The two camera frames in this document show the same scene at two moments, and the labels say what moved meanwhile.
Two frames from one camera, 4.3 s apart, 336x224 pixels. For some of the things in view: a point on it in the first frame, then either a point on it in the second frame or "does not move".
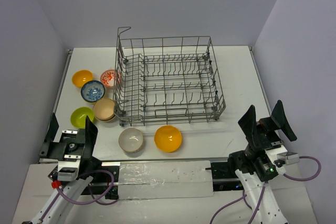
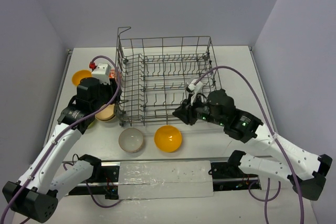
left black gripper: (71, 146) -> (112, 92)
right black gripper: (261, 134) -> (185, 112)
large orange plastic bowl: (168, 138) does not move
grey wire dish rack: (166, 81) does not move
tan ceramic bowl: (104, 109) does not move
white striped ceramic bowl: (130, 140) does not move
